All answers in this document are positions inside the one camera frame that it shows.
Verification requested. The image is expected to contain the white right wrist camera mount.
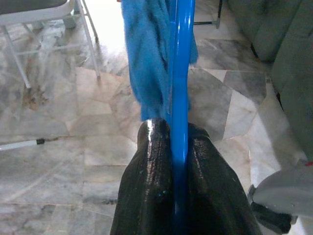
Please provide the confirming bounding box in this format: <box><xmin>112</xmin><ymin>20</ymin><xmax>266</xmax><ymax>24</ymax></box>
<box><xmin>247</xmin><ymin>159</ymin><xmax>313</xmax><ymax>222</ymax></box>

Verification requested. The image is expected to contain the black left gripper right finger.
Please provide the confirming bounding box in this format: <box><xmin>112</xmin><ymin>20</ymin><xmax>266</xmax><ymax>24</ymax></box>
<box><xmin>187</xmin><ymin>122</ymin><xmax>263</xmax><ymax>235</ymax></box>

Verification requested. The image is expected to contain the blue shirt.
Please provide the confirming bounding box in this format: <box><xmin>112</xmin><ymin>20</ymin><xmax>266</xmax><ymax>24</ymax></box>
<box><xmin>120</xmin><ymin>0</ymin><xmax>199</xmax><ymax>122</ymax></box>

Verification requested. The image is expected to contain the black metal drying rack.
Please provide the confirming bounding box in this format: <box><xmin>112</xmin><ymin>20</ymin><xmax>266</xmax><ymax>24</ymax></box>
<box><xmin>194</xmin><ymin>0</ymin><xmax>224</xmax><ymax>30</ymax></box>

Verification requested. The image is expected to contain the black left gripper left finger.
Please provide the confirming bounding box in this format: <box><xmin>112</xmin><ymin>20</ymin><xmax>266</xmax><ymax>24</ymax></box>
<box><xmin>110</xmin><ymin>117</ymin><xmax>174</xmax><ymax>235</ymax></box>

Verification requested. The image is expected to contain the white tube with black cap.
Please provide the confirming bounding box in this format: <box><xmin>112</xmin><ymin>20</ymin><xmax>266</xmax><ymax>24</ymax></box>
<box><xmin>0</xmin><ymin>138</ymin><xmax>46</xmax><ymax>152</ymax></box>

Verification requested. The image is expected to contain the blue plastic hanger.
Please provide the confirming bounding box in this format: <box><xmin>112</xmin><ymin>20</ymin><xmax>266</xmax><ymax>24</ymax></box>
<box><xmin>168</xmin><ymin>0</ymin><xmax>196</xmax><ymax>235</ymax></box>

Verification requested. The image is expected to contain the green sofa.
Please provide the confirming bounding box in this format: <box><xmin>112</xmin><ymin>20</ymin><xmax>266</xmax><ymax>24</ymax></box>
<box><xmin>226</xmin><ymin>0</ymin><xmax>313</xmax><ymax>157</ymax></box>

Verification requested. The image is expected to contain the white folding chair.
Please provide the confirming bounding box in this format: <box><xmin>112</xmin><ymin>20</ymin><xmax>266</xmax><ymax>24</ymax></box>
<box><xmin>0</xmin><ymin>0</ymin><xmax>101</xmax><ymax>89</ymax></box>

